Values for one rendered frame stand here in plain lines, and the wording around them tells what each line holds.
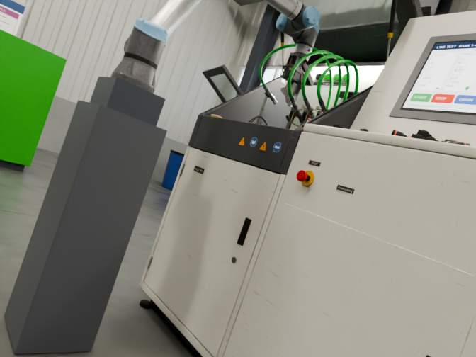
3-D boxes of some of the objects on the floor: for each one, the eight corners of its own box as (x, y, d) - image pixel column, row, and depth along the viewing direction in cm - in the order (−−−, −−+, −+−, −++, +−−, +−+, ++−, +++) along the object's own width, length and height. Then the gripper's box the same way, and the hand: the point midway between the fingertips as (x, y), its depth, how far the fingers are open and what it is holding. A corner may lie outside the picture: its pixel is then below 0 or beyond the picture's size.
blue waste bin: (153, 183, 802) (165, 147, 801) (177, 189, 840) (189, 156, 839) (166, 189, 755) (179, 152, 755) (191, 196, 794) (203, 161, 793)
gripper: (286, 52, 171) (270, 97, 172) (300, 51, 164) (284, 98, 165) (299, 60, 177) (283, 104, 177) (313, 59, 170) (297, 105, 170)
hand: (289, 101), depth 173 cm, fingers closed
